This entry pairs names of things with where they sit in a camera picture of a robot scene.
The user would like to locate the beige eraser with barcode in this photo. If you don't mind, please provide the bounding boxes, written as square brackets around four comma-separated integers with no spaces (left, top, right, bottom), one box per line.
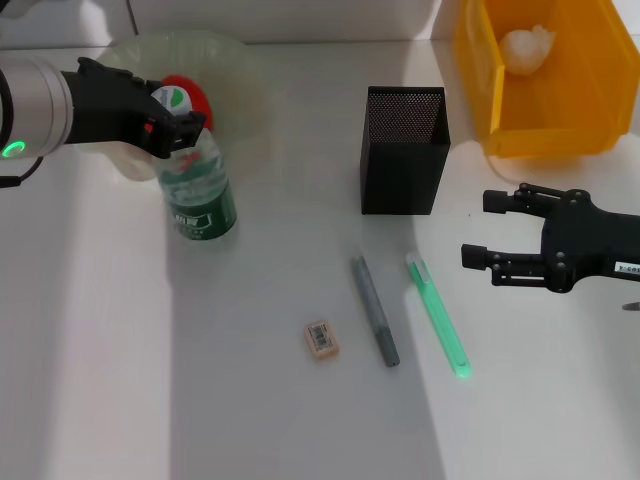
[304,321,342,361]

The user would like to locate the green glass fruit plate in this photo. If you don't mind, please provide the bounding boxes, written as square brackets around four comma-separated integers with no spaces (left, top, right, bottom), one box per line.
[93,29,269,185]

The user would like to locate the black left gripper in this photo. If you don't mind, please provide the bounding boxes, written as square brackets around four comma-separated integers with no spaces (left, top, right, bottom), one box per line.
[59,56,208,161]

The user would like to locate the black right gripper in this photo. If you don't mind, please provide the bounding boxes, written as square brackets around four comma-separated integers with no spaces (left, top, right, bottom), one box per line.
[460,182,640,294]

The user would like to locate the red-orange orange fruit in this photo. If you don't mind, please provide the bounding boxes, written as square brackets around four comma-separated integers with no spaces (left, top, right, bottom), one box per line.
[161,74,217,134]

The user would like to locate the yellow plastic storage bin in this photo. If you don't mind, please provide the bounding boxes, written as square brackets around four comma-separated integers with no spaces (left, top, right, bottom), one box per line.
[453,0,640,159]

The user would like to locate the clear green-label water bottle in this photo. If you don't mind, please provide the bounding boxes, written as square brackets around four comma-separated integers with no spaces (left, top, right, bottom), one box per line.
[151,85,239,243]

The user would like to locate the black mesh pen holder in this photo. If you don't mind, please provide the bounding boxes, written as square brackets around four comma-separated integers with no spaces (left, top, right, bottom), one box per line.
[359,85,452,217]

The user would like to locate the grey marker pen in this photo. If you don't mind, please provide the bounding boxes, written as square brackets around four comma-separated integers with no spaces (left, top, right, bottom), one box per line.
[349,255,401,369]

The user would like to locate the white paper ball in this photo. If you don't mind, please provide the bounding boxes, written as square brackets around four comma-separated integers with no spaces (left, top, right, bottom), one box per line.
[499,22,558,77]

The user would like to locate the green translucent pen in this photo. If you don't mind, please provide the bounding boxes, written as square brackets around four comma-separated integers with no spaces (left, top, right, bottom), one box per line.
[405,250,473,382]

